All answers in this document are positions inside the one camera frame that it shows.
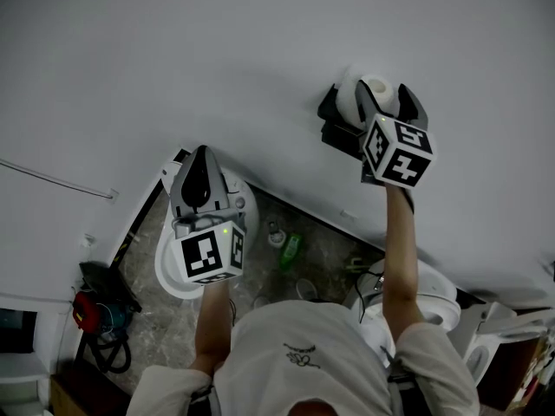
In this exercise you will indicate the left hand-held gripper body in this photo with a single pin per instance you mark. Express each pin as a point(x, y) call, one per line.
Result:
point(204, 254)

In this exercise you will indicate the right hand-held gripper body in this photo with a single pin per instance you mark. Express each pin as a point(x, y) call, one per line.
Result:
point(399, 154)

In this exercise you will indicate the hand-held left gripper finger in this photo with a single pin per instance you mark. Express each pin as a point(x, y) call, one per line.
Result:
point(218, 186)
point(178, 191)

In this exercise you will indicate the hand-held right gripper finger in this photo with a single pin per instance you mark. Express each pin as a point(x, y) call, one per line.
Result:
point(412, 108)
point(366, 104)

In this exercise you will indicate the black toilet paper holder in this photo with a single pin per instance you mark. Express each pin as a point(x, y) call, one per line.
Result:
point(336, 134)

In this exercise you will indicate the person's left forearm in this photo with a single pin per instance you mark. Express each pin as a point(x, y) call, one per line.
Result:
point(213, 323)

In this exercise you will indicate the person's right forearm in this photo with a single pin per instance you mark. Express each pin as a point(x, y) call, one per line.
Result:
point(401, 258)

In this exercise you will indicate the white toilet with round lid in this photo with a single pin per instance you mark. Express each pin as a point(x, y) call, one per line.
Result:
point(167, 271)

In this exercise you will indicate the white toilet with open bowl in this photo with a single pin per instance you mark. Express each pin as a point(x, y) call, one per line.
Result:
point(438, 297)

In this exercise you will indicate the small round white container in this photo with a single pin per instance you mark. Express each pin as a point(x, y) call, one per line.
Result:
point(276, 236)

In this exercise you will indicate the green plastic bottle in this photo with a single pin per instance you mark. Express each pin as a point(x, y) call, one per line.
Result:
point(291, 250)

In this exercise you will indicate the black bag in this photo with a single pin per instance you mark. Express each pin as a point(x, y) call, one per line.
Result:
point(104, 280)

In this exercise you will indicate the teal power tool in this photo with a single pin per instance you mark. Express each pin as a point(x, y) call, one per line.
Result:
point(115, 319)

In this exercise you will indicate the yellow-green small tool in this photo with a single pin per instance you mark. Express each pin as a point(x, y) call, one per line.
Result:
point(356, 266)

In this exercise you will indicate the person's white shirt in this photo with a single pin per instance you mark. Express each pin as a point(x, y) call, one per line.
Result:
point(303, 353)

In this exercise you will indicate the brown wooden box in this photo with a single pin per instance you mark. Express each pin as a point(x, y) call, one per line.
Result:
point(82, 392)

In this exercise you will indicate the brown wooden cabinet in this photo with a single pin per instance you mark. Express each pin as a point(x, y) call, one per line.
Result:
point(518, 371)

